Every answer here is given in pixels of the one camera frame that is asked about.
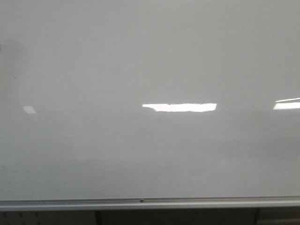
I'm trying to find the white whiteboard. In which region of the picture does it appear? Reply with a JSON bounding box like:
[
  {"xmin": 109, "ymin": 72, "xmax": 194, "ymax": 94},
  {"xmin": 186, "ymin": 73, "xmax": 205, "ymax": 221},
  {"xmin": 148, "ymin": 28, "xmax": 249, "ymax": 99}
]
[{"xmin": 0, "ymin": 0, "xmax": 300, "ymax": 200}]

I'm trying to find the aluminium whiteboard marker tray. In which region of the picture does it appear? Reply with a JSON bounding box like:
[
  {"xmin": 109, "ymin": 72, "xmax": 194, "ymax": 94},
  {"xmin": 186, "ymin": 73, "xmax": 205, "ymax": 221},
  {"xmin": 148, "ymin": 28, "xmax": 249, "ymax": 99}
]
[{"xmin": 0, "ymin": 196, "xmax": 300, "ymax": 212}]

